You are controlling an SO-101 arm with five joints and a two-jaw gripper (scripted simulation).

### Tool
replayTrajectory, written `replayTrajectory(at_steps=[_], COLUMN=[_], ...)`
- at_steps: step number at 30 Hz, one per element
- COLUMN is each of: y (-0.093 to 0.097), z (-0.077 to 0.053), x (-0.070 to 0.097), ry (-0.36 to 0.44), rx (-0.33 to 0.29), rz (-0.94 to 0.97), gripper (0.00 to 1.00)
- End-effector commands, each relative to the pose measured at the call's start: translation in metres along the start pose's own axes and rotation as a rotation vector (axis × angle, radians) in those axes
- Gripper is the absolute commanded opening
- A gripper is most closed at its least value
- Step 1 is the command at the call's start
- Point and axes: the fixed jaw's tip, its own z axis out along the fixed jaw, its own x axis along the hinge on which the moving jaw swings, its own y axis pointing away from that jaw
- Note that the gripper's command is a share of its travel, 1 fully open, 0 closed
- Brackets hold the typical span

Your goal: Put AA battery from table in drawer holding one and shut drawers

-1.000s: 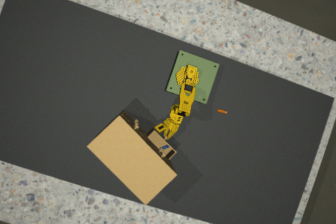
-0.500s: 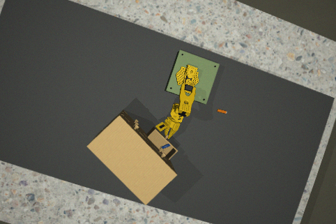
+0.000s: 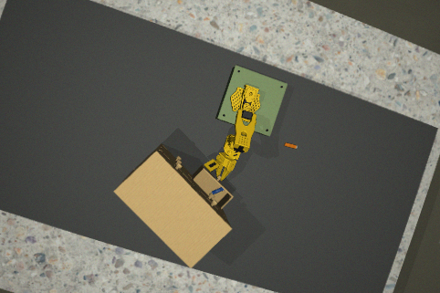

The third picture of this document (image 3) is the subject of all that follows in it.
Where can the orange battery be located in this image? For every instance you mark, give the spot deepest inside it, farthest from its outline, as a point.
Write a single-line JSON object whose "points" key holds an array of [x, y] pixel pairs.
{"points": [[290, 145]]}

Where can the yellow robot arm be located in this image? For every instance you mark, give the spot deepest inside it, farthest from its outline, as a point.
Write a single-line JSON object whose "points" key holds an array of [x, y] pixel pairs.
{"points": [[246, 113]]}

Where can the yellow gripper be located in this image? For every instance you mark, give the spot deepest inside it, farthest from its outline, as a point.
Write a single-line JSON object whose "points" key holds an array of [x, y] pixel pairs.
{"points": [[225, 161]]}

